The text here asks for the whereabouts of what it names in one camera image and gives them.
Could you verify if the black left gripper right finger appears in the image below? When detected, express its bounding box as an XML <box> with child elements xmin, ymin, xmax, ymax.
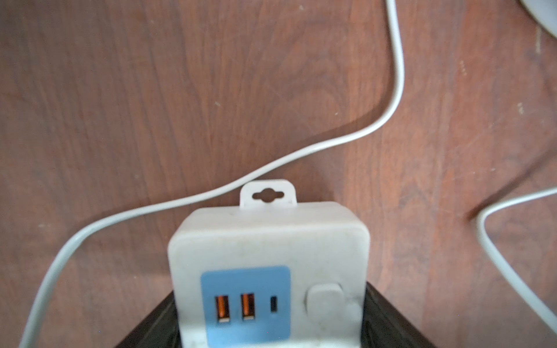
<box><xmin>361</xmin><ymin>282</ymin><xmax>435</xmax><ymax>348</ymax></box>

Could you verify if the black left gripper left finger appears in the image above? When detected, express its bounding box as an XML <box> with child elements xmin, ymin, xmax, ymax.
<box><xmin>116</xmin><ymin>292</ymin><xmax>181</xmax><ymax>348</ymax></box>

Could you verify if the white multicolour power strip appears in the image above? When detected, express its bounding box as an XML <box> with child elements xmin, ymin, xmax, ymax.
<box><xmin>168</xmin><ymin>180</ymin><xmax>370</xmax><ymax>347</ymax></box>

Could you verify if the white fan cable with plug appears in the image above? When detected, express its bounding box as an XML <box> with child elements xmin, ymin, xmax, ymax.
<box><xmin>18</xmin><ymin>0</ymin><xmax>406</xmax><ymax>348</ymax></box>

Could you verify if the white desk fan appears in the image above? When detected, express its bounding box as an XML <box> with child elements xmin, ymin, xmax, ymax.
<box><xmin>520</xmin><ymin>0</ymin><xmax>557</xmax><ymax>38</ymax></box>

